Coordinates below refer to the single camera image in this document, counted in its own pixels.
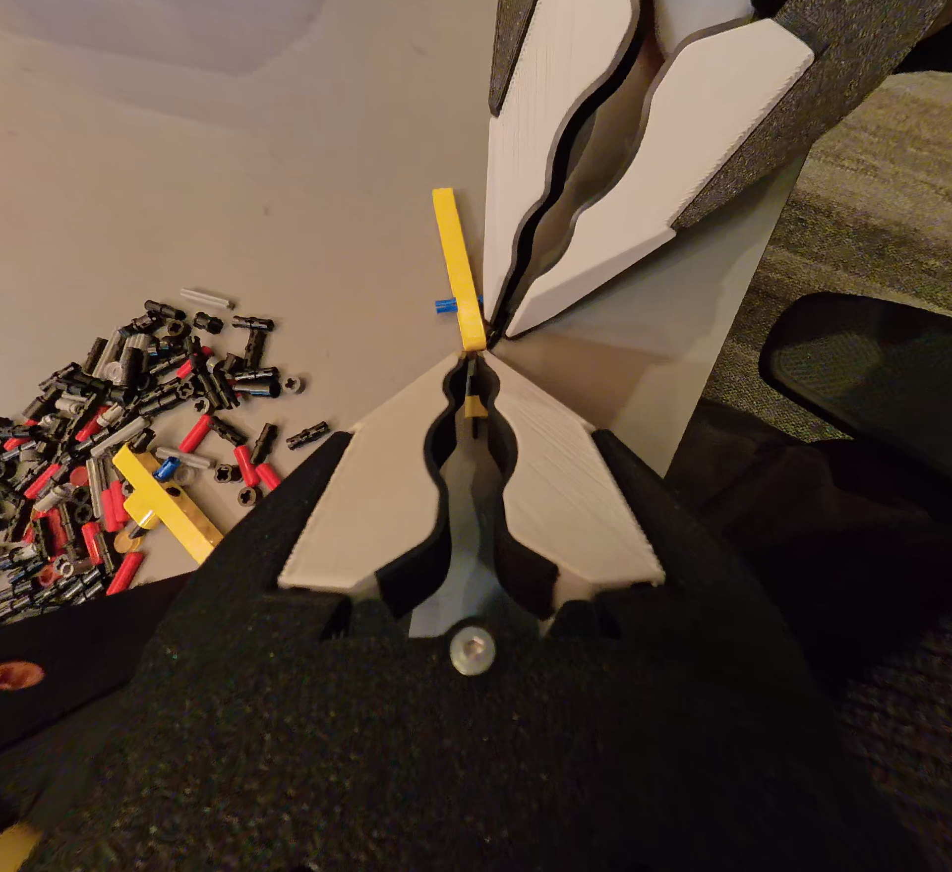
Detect yellow angled beam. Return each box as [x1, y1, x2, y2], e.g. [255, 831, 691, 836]
[112, 444, 224, 565]

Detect long yellow beam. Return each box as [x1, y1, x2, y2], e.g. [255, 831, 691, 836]
[431, 186, 489, 354]

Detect black chair armrest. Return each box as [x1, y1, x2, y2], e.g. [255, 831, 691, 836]
[759, 292, 952, 443]

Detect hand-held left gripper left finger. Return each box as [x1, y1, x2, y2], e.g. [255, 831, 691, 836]
[276, 352, 477, 619]

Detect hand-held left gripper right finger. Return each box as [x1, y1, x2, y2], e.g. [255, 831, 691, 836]
[476, 356, 666, 620]

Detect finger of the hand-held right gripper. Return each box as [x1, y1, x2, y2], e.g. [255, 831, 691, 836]
[482, 0, 642, 339]
[506, 0, 817, 339]

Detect person's dark sweater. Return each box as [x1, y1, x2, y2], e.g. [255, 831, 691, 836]
[662, 396, 952, 872]

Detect black rectangular block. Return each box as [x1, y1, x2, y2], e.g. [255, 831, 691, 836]
[0, 573, 196, 750]

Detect pile of black red pins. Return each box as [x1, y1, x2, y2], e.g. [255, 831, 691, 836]
[0, 288, 332, 624]

